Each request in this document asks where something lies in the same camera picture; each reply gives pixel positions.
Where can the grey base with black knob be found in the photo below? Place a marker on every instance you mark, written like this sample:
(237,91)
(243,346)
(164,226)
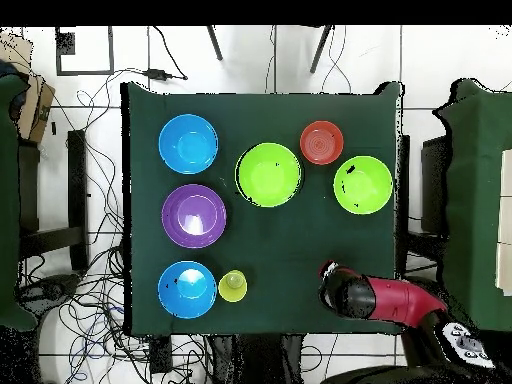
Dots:
(52,286)

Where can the green plastic bowl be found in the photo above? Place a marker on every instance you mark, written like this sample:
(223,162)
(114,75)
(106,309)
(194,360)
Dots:
(268,176)
(364,188)

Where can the purple plastic bowl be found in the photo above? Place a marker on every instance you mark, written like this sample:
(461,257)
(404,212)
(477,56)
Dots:
(180,216)

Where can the black power adapter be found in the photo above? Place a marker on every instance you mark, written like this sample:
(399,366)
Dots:
(156,74)

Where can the black metal frame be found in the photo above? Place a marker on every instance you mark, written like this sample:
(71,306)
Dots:
(78,200)
(434,180)

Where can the cardboard box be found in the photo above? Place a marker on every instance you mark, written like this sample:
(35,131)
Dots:
(38,112)

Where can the small orange plastic bowl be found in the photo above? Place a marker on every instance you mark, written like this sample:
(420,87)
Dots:
(321,142)

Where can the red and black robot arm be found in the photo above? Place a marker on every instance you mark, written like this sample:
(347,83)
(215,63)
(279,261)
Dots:
(400,300)

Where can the black stand leg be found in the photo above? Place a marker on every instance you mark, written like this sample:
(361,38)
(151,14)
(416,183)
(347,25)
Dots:
(320,50)
(214,44)

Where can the black floor box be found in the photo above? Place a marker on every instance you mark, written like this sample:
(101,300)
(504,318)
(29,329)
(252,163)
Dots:
(160,354)

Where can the dark green tablecloth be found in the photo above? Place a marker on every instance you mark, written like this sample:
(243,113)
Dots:
(8,200)
(280,248)
(472,200)

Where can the yellow plastic cup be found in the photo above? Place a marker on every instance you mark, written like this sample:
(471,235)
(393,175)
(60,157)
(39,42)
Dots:
(232,290)

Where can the blue plastic bowl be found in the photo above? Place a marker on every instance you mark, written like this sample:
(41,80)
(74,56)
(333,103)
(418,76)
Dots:
(188,300)
(188,160)

